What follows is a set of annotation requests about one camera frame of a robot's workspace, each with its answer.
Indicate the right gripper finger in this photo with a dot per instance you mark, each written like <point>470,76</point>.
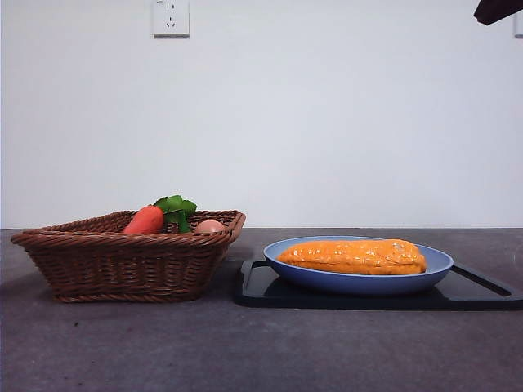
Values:
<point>502,10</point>

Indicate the orange corn cob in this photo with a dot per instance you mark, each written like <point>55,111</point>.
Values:
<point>351,255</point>

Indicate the blue round plate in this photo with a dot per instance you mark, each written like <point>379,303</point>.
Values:
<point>347,283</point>

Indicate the brown wicker basket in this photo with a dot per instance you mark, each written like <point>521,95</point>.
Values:
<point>122,265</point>

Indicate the brown egg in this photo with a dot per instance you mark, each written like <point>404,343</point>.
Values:
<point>209,226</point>

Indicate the black cutting board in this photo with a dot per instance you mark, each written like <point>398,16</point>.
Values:
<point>261,296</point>

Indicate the green leafy vegetable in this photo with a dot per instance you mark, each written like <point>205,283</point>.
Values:
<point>176,206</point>

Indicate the red-orange carrot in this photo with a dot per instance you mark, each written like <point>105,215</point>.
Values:
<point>145,220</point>

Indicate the white wall socket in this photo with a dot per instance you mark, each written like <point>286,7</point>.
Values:
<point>171,20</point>

